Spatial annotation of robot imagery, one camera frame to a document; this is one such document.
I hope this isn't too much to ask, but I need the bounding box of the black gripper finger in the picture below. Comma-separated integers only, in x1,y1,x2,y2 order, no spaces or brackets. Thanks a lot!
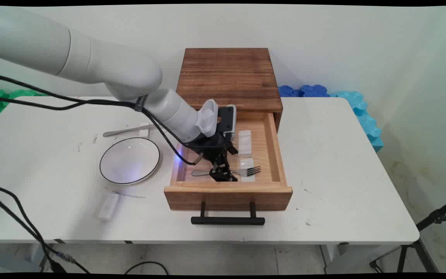
218,152,240,182
209,161,231,183

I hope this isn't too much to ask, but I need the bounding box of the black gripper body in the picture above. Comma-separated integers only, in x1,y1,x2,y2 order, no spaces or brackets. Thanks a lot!
186,132,240,165

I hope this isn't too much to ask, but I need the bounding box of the silver metal fork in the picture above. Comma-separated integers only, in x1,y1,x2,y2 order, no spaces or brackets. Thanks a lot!
191,166,262,178

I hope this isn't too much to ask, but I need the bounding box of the silver table knife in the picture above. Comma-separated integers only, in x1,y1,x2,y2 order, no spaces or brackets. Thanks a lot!
103,123,158,137

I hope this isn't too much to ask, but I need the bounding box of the light wooden drawer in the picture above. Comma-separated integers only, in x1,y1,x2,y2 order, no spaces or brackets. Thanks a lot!
164,112,293,212

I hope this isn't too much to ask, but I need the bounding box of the long white ceramic cutlery rest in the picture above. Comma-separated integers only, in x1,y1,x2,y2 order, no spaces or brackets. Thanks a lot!
238,130,253,158

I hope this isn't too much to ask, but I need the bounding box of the dark wooden drawer cabinet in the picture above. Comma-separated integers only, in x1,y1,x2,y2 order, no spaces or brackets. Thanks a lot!
175,48,283,133

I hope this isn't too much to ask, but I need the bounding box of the white bowl with black rim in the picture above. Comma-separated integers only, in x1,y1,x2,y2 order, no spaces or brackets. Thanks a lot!
99,137,161,185

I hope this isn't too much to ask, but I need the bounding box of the dark blue foam mat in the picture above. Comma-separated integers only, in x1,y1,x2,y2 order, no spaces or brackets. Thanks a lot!
278,85,330,98

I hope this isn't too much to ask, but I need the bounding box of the light blue foam mat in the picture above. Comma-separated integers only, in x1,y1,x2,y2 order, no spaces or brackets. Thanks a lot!
329,91,384,153

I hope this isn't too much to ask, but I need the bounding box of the white table leg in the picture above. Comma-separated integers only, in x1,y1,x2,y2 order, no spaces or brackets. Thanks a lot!
321,243,401,275
29,243,55,268

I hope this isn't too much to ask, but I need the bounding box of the black tripod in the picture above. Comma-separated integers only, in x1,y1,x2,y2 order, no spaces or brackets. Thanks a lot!
369,196,446,274

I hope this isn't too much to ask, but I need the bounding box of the white ribbed camera mount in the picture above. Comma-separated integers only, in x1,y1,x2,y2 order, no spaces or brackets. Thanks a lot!
195,99,219,137

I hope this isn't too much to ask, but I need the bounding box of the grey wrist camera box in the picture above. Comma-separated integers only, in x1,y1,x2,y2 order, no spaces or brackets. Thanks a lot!
217,105,237,138

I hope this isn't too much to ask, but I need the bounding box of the black drawer handle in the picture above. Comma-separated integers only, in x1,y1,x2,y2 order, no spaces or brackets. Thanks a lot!
191,201,266,226

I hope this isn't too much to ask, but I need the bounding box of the black floor cable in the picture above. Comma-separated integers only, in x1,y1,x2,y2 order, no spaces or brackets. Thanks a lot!
124,261,169,275

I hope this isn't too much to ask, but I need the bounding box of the black camera cable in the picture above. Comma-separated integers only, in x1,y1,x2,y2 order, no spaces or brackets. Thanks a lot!
0,72,192,155

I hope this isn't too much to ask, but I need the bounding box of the black cable with silver connector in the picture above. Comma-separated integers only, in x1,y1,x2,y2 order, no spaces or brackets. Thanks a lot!
0,188,90,274

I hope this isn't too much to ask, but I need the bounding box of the thin black hanging cable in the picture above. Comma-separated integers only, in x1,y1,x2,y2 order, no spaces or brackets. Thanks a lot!
0,183,63,274

